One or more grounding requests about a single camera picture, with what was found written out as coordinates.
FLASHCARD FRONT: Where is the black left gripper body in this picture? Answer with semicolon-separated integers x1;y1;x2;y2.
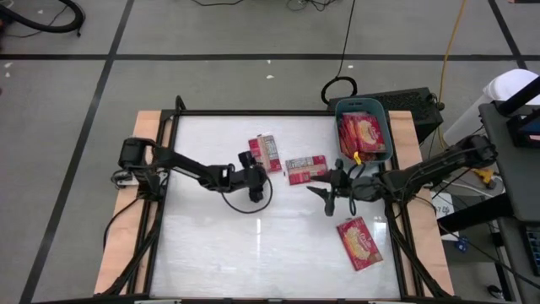
234;149;271;204

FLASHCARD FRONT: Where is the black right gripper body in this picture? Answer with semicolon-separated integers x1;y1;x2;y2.
325;158;375;217

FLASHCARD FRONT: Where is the light wooden side board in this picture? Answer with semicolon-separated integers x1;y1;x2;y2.
386;110;456;296
93;110;174;296

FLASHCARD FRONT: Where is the teal plastic basket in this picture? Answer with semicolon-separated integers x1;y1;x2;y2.
334;97;394;171

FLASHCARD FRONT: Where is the white paper sheet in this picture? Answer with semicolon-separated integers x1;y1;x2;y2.
429;192;456;242

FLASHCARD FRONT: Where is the black perforated equipment box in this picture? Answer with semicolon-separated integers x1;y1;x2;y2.
327;86;445;144

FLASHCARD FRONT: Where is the black desk crossbar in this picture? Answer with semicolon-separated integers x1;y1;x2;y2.
436;193;514;236

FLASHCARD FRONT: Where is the dark grey desk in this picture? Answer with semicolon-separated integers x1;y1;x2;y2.
478;100;540;304

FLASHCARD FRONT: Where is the black and blue device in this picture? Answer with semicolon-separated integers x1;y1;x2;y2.
507;113;540;149

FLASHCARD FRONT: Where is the white rounded bin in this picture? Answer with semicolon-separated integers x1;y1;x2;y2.
442;68;540;147

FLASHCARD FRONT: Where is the black bar on desk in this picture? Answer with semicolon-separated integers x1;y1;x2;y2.
497;75;540;117

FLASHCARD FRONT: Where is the dark keyboard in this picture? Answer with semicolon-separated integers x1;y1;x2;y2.
524;225;540;278

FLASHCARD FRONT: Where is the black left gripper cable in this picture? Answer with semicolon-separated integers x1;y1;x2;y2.
219;176;274;215

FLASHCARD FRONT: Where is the black metal table frame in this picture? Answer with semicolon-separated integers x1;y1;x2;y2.
100;95;455;304

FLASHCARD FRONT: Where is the black looped floor cable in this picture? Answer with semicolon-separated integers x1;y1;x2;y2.
320;0;359;106

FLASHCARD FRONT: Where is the yellow cable plug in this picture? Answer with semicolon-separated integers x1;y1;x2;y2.
472;167;499;185

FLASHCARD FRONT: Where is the thin black power cable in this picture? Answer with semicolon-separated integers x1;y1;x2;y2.
102;196;143;254

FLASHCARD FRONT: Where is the tangled black cable bundle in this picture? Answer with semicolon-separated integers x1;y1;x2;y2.
286;0;343;13

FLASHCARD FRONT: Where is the thin black floor cable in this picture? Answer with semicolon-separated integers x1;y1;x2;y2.
189;0;248;8

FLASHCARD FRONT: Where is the long yellow cable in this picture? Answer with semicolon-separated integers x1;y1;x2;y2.
435;0;469;144

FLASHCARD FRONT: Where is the thick black hose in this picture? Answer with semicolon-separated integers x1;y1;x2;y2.
0;0;87;37

